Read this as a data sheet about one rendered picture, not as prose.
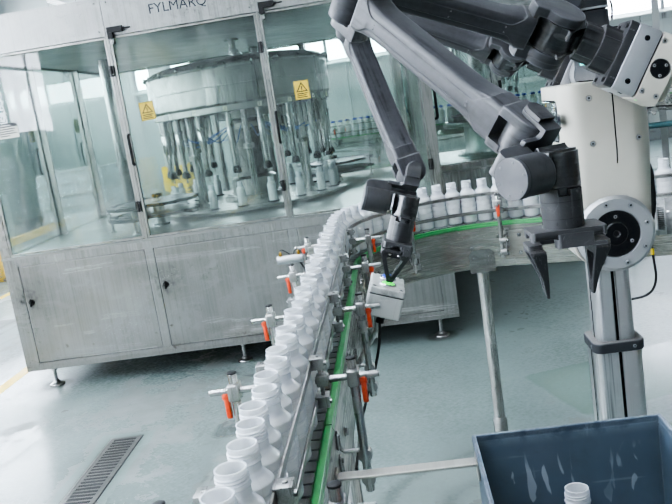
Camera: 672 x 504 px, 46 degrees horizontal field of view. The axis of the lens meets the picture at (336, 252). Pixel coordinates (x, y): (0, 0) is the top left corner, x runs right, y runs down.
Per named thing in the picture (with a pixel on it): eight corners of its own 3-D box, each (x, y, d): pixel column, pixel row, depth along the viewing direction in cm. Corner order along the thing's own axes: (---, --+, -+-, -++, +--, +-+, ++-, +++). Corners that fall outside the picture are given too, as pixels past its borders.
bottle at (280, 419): (259, 511, 109) (238, 398, 106) (266, 490, 115) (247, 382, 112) (301, 507, 108) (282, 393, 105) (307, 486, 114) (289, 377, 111)
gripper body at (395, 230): (382, 249, 175) (389, 216, 173) (382, 241, 185) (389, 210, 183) (411, 255, 175) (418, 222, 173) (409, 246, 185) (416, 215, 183)
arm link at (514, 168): (537, 100, 112) (510, 148, 118) (481, 108, 105) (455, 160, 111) (597, 152, 106) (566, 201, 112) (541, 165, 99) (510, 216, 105)
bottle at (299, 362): (277, 436, 133) (260, 342, 130) (294, 421, 139) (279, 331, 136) (308, 438, 131) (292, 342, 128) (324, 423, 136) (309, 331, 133)
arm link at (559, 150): (586, 140, 108) (552, 142, 113) (553, 146, 104) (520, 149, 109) (590, 190, 109) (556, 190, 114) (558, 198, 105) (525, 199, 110)
